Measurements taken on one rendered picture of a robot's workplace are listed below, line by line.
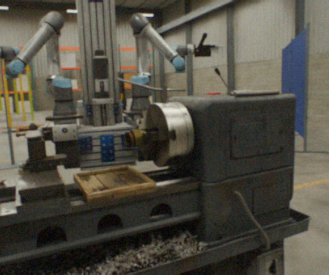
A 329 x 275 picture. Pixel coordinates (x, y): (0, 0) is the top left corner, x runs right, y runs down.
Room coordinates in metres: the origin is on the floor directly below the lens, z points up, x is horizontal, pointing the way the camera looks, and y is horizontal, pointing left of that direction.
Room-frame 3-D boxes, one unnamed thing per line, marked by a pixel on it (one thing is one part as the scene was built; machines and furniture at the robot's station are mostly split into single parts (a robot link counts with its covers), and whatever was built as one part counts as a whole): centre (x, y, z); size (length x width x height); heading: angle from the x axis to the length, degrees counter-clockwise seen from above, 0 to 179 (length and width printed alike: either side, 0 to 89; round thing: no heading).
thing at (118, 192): (1.39, 0.26, 0.89); 0.36 x 0.30 x 0.04; 25
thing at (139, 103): (2.09, 0.15, 1.21); 0.15 x 0.15 x 0.10
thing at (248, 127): (1.70, -0.36, 1.06); 0.59 x 0.48 x 0.39; 115
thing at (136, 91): (2.09, 0.15, 1.33); 0.13 x 0.12 x 0.14; 174
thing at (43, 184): (1.27, 0.55, 0.95); 0.43 x 0.17 x 0.05; 25
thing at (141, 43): (2.22, 0.14, 1.54); 0.15 x 0.12 x 0.55; 174
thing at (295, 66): (7.58, -3.14, 1.18); 4.12 x 0.80 x 2.35; 165
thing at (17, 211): (1.24, 0.59, 0.90); 0.47 x 0.30 x 0.06; 25
